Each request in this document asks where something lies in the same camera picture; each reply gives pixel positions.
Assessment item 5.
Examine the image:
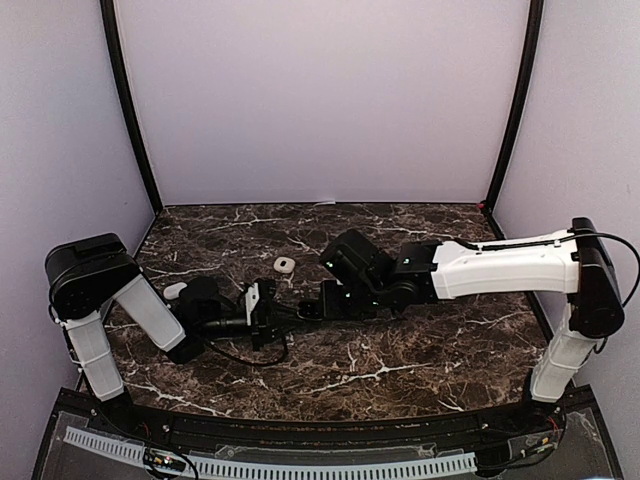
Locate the white oval charging case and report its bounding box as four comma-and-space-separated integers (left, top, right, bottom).
163, 282, 187, 301

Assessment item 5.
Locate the small white charging case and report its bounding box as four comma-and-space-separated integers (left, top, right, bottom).
273, 257, 296, 274

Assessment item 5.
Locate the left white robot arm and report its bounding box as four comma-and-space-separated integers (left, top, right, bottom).
44, 233, 300, 436

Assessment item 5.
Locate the right black frame post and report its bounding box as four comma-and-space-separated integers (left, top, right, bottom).
482, 0, 545, 215

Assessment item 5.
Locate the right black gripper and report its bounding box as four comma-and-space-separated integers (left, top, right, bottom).
317, 278, 388, 320

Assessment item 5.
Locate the black front rail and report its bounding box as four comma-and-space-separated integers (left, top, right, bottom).
84, 399, 566, 454

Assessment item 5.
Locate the black earbud case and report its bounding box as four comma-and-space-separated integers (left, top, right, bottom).
297, 300, 323, 322

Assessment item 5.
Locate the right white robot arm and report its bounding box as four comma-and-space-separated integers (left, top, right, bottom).
319, 217, 629, 434

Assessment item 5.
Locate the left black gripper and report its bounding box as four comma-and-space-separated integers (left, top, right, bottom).
197, 302, 304, 352

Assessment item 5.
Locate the white slotted cable duct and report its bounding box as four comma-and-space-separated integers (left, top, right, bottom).
62, 427, 478, 479

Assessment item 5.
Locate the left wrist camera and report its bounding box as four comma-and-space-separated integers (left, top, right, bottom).
244, 278, 276, 326

